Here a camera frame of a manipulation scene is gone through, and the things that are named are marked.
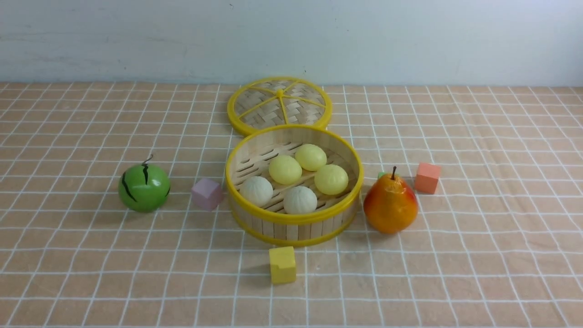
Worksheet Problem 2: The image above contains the yellow bun front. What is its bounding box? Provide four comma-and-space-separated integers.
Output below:
268, 155, 303, 185

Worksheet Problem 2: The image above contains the yellow bun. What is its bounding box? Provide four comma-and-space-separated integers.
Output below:
268, 155, 303, 185
314, 164, 348, 195
294, 143, 327, 172

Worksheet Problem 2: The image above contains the yellow bun back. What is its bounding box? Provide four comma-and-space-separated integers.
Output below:
294, 143, 327, 172

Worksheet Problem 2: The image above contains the white bun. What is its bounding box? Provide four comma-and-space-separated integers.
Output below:
283, 185, 318, 215
239, 176, 273, 208

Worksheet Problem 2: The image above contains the bamboo steamer tray yellow rim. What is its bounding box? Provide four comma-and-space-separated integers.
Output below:
225, 125, 364, 247

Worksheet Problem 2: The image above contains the woven bamboo steamer lid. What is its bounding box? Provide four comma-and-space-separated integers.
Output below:
227, 77, 333, 136

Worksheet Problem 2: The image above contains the pink wooden cube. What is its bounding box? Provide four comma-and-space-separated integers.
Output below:
191, 177, 223, 210

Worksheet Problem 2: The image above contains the yellow wooden cube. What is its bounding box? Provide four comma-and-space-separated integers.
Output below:
269, 246, 297, 285

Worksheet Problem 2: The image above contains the orange yellow toy pear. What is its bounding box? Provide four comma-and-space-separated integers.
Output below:
363, 166, 419, 234

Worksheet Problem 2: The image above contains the orange wooden cube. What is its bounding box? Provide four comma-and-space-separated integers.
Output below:
414, 162, 441, 195

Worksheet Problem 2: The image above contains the green toy watermelon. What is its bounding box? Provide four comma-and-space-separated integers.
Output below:
118, 154, 171, 213

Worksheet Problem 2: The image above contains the checkered orange tablecloth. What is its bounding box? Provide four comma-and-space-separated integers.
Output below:
0, 82, 583, 328

